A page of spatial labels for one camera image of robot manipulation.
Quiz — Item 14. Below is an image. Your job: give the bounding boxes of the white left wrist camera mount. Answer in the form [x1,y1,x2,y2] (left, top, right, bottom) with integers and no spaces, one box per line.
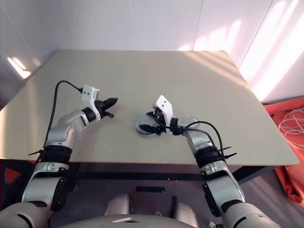
[80,85,101,120]

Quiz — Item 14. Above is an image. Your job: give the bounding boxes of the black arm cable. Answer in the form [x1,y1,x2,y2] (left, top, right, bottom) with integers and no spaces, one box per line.
[155,117,225,162]
[35,80,84,167]

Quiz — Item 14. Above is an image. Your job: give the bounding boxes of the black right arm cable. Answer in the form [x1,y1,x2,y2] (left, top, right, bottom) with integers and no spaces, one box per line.
[155,117,225,162]

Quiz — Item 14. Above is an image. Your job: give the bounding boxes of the grey motor cover with circuit board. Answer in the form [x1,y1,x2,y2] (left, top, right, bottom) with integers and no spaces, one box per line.
[133,113,158,133]

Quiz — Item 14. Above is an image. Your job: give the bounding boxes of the black floor strip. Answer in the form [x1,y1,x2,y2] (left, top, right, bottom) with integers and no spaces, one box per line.
[135,186,166,193]

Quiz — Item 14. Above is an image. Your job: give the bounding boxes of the orange fabric sheet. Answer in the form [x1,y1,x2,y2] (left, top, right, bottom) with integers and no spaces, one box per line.
[0,159,24,188]
[265,102,304,203]

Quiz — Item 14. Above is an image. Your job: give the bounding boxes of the black metal table frame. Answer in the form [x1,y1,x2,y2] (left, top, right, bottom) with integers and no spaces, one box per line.
[68,162,278,185]

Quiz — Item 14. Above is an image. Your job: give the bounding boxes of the silver robot torso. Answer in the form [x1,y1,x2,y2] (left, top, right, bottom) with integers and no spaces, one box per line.
[47,213,198,228]

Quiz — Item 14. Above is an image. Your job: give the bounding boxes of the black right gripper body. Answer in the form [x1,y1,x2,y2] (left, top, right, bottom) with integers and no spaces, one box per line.
[153,111,167,133]

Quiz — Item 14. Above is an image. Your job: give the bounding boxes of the beige rounded leg cover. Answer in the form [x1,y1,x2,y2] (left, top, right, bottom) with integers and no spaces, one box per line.
[104,193,131,217]
[171,196,199,228]

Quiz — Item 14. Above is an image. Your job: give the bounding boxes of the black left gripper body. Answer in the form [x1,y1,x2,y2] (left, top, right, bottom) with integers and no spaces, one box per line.
[95,99,106,119]

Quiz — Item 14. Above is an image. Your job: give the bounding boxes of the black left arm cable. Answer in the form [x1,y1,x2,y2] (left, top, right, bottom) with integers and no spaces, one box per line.
[35,80,84,167]

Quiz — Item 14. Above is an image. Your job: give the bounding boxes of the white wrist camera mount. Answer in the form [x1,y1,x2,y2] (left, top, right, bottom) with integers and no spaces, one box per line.
[80,85,101,120]
[152,95,175,134]

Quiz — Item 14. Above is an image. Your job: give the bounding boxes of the white cord bundle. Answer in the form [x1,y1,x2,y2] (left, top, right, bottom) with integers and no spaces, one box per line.
[274,108,304,152]

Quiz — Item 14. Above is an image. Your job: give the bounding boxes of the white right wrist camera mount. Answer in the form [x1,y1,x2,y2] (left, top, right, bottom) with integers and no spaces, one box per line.
[152,95,175,134]

